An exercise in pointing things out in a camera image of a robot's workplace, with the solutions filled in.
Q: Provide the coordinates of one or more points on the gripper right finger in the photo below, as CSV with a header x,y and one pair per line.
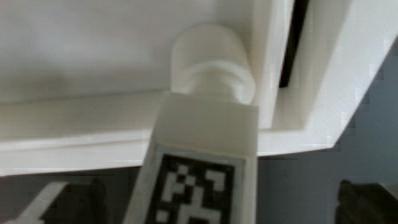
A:
x,y
366,203

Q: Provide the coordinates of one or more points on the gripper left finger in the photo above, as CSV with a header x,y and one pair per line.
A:
x,y
69,203

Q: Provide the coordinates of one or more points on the white square tabletop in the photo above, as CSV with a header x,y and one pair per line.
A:
x,y
85,47

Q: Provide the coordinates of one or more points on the white U-shaped obstacle fence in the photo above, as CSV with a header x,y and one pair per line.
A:
x,y
85,132

